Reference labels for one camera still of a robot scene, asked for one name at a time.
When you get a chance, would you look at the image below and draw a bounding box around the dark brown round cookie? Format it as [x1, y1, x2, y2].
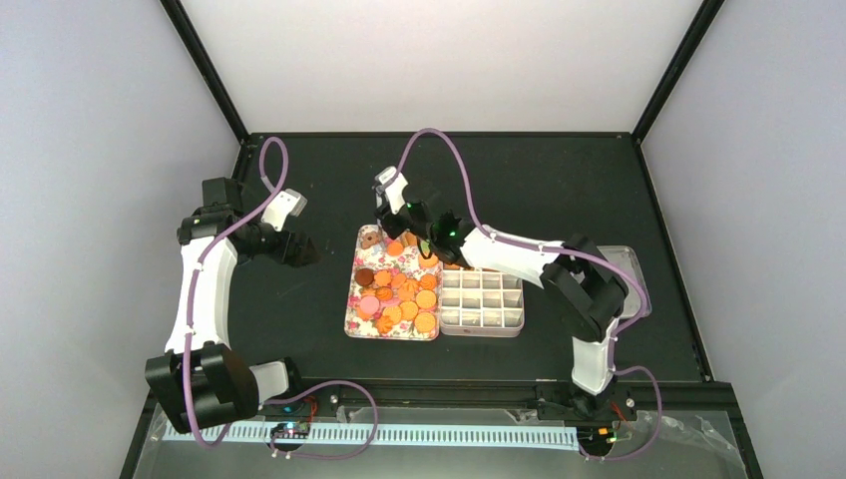
[353, 267, 375, 287]

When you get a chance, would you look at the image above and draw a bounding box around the pink sandwich cookie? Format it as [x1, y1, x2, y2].
[358, 295, 381, 317]

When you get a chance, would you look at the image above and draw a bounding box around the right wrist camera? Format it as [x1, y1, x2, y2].
[373, 166, 408, 214]

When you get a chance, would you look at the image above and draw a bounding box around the pink divided cookie tin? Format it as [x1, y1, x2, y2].
[440, 267, 525, 338]

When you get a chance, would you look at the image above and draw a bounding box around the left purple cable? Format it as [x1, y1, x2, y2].
[182, 137, 379, 463]

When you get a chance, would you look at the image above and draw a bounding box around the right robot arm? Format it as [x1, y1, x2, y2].
[375, 202, 630, 418]

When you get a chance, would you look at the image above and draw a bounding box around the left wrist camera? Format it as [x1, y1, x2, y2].
[261, 189, 307, 232]

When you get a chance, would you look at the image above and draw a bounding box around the floral cookie tray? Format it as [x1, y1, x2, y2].
[343, 225, 443, 341]

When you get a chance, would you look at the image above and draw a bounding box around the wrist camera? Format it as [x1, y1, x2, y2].
[373, 166, 408, 214]
[261, 189, 307, 232]

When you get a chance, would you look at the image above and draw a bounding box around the clear plastic tin lid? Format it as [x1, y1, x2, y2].
[598, 245, 652, 320]

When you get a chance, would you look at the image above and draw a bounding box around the brown flower cookie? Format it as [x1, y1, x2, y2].
[361, 232, 381, 249]

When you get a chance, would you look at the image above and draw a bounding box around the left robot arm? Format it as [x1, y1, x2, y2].
[145, 178, 319, 434]

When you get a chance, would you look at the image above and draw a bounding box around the black frame post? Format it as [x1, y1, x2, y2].
[160, 0, 249, 144]

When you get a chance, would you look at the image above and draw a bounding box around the white slotted cable duct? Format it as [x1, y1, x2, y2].
[161, 420, 583, 452]

